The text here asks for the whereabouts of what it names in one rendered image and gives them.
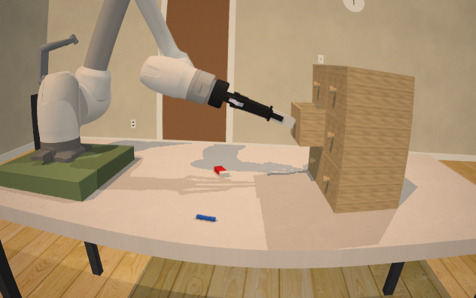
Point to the blue cylinder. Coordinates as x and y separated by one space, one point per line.
204 217

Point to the small wooden chest of drawers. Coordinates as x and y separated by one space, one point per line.
377 132

